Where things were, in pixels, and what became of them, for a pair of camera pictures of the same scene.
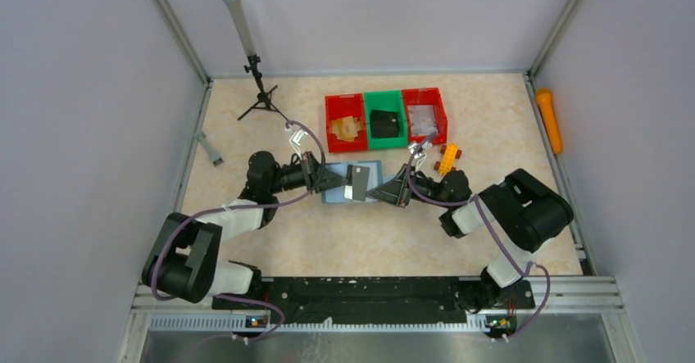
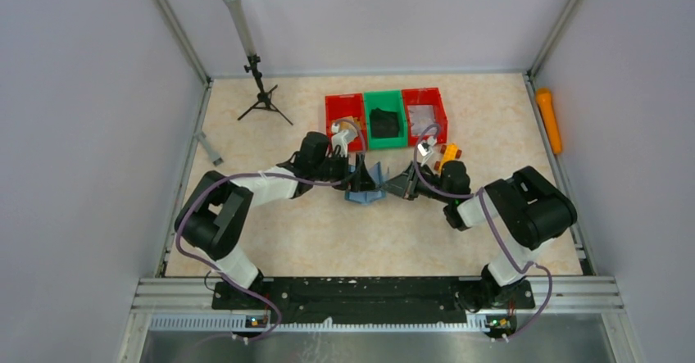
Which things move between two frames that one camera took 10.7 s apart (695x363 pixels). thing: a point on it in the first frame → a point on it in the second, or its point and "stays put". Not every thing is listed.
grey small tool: [214, 156] stays put
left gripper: [314, 171] → [353, 170]
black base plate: [299, 301] stays put
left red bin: [341, 106] stays put
